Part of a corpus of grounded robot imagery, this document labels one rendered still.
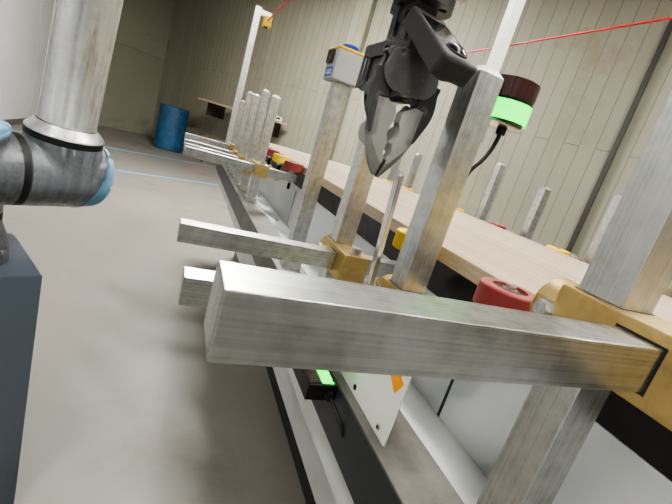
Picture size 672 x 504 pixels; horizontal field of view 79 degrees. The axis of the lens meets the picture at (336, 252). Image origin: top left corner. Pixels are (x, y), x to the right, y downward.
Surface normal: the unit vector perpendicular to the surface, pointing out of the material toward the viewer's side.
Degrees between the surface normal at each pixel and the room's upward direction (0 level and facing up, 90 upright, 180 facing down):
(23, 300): 90
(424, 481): 0
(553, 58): 90
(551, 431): 90
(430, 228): 90
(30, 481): 0
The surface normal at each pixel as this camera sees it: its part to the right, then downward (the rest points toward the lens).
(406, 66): 0.32, 0.32
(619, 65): -0.65, 0.00
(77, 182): 0.78, 0.46
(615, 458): -0.90, -0.18
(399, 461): 0.29, -0.93
